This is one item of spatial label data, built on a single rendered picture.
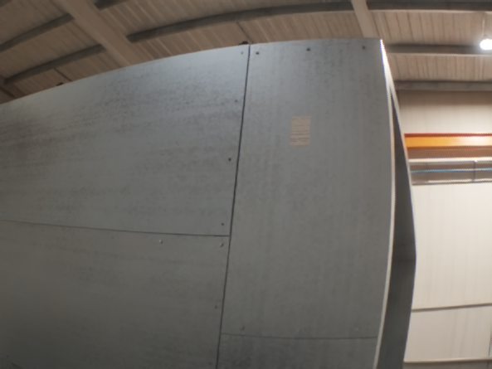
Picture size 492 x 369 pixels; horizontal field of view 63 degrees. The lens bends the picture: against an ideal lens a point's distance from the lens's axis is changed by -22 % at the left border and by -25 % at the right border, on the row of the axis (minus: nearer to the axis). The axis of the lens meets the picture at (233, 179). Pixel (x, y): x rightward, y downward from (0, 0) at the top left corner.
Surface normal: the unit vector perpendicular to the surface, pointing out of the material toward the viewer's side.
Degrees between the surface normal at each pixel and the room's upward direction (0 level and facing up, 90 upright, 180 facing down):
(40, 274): 90
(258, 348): 90
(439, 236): 90
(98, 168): 90
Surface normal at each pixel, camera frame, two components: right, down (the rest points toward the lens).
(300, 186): -0.40, -0.31
